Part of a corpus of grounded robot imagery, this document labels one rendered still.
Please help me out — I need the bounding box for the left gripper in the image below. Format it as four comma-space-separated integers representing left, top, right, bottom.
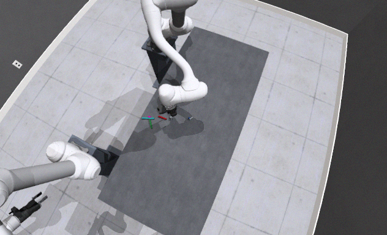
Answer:
157, 104, 177, 120

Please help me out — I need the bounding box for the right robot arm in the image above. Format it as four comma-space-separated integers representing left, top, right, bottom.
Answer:
0, 141, 101, 207

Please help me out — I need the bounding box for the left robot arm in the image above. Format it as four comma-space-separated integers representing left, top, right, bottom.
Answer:
141, 0, 208, 107

